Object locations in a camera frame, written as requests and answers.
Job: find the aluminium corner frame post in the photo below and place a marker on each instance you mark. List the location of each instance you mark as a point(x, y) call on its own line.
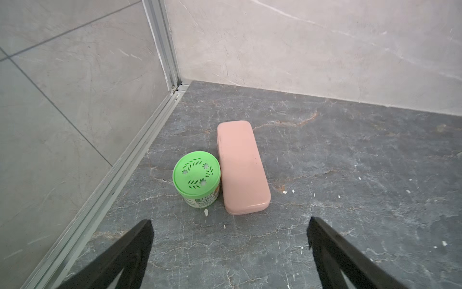
point(156, 14)

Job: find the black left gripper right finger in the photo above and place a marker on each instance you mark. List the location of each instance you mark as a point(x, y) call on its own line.
point(336, 260)

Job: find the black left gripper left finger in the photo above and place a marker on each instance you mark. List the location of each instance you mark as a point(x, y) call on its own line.
point(126, 260)

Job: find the pink rectangular case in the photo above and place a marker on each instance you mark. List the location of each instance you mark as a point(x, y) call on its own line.
point(243, 179)

